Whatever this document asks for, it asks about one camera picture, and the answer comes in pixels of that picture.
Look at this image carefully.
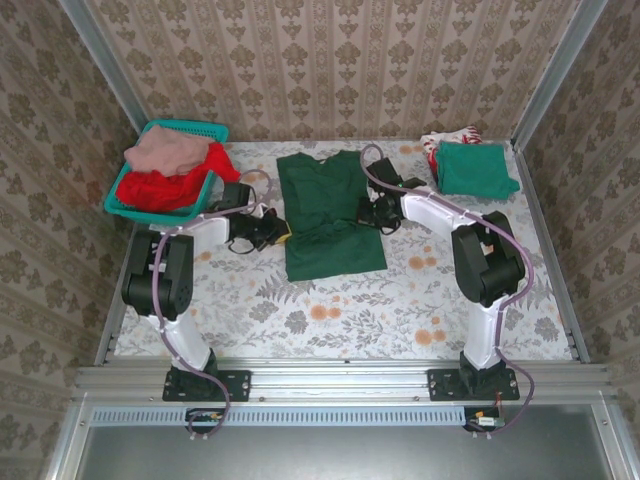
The dark green t-shirt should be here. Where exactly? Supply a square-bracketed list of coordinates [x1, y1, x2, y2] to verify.
[275, 149, 389, 283]

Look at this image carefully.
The folded teal green t-shirt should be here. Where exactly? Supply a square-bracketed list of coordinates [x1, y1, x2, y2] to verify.
[433, 141, 521, 197]

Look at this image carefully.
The teal plastic basket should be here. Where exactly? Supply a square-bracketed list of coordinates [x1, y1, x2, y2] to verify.
[103, 119, 231, 226]

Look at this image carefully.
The floral tablecloth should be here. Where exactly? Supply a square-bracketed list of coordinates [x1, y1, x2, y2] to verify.
[115, 139, 574, 360]

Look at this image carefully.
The red and white patterned t-shirt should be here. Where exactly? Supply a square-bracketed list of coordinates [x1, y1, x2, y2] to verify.
[419, 124, 485, 174]

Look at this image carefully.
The pink cloth in basket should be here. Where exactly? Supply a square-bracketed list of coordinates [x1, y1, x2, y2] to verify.
[123, 124, 211, 177]

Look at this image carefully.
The small electronics board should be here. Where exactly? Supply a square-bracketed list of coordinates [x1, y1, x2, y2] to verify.
[185, 407, 226, 434]
[463, 405, 504, 432]

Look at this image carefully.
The grey metal sheet panel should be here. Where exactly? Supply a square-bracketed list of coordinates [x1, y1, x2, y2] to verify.
[74, 404, 619, 480]

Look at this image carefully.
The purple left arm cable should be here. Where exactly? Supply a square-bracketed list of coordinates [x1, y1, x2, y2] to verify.
[152, 169, 276, 441]

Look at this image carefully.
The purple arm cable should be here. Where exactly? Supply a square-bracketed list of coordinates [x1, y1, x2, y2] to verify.
[360, 143, 536, 439]
[152, 169, 276, 441]

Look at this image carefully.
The aluminium mounting rail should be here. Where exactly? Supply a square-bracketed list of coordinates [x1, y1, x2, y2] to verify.
[74, 357, 614, 401]

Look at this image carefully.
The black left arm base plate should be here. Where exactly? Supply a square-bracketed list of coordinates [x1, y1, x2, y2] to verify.
[162, 369, 251, 403]

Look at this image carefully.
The aluminium table side rail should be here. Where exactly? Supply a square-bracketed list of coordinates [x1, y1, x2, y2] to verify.
[514, 149, 591, 364]
[93, 299, 126, 364]

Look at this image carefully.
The grey slotted cable duct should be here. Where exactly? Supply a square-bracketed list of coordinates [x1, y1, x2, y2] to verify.
[91, 405, 465, 427]

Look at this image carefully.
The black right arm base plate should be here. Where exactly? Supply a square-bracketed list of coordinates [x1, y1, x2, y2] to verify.
[427, 368, 520, 402]

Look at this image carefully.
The aluminium frame post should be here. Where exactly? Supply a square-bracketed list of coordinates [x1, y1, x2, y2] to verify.
[58, 0, 151, 136]
[512, 0, 609, 151]

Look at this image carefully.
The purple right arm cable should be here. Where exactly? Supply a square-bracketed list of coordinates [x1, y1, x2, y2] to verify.
[360, 143, 536, 439]

